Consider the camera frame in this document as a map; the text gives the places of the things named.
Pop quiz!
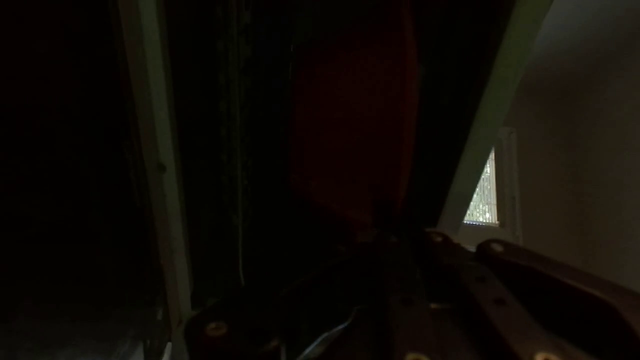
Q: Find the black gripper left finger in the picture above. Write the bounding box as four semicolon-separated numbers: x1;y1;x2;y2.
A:
182;250;377;360

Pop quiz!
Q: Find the red bowl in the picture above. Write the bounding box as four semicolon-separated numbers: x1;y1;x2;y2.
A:
287;0;423;233

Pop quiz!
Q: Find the white toaster oven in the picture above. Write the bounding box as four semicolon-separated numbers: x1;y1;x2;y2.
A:
0;0;556;360

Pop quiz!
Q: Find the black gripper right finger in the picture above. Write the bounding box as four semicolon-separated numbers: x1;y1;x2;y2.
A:
383;227;640;360

